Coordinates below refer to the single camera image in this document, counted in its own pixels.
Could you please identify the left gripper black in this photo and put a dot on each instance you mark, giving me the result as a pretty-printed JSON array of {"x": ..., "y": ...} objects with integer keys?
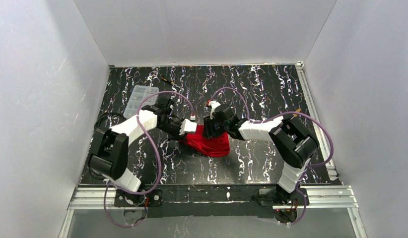
[{"x": 175, "y": 126}]

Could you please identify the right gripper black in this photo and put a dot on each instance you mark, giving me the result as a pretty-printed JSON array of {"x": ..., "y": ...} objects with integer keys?
[{"x": 209, "y": 126}]

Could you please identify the red cloth napkin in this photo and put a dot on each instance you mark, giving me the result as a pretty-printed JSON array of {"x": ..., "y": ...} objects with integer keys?
[{"x": 213, "y": 147}]

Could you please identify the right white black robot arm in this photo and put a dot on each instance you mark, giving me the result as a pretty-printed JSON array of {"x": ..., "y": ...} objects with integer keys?
[{"x": 294, "y": 142}]

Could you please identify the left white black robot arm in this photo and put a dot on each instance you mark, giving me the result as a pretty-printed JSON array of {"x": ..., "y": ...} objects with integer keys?
[{"x": 108, "y": 155}]

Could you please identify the clear plastic compartment box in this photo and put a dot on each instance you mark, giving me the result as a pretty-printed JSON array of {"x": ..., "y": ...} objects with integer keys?
[{"x": 139, "y": 93}]

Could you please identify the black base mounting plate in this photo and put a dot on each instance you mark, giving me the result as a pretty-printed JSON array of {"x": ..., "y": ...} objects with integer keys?
[{"x": 205, "y": 200}]

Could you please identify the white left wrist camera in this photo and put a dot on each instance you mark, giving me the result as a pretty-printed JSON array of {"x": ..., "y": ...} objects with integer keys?
[{"x": 187, "y": 126}]

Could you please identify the aluminium frame rail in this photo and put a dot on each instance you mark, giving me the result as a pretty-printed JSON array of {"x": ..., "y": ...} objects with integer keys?
[{"x": 332, "y": 212}]

